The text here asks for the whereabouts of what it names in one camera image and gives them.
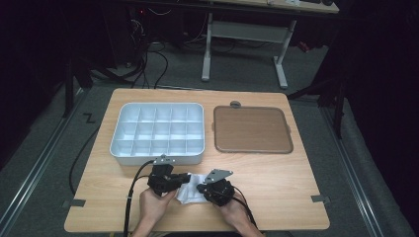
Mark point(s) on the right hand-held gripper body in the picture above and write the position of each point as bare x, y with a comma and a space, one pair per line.
219, 192

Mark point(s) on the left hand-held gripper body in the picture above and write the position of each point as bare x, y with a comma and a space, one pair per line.
161, 179

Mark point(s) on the white sock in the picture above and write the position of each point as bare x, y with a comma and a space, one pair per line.
191, 194

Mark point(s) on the white divided storage box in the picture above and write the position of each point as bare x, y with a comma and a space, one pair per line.
158, 131

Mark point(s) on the person's right hand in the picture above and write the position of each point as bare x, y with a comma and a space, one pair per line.
234, 214

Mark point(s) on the person's left hand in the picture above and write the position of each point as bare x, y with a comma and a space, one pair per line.
154, 205

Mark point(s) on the brown flat box lid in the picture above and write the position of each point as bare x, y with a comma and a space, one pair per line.
252, 130

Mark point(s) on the round grey table grommet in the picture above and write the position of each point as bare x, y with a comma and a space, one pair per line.
235, 104

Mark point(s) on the grey tape piece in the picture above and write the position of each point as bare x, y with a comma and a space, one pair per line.
320, 198
74, 203

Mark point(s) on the black metal stand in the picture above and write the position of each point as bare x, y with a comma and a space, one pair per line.
69, 85
337, 105

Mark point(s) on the white-legged wooden desk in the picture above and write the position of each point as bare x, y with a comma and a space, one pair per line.
247, 31

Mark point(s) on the grey floor rail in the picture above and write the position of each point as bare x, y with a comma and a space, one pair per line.
354, 177
36, 164

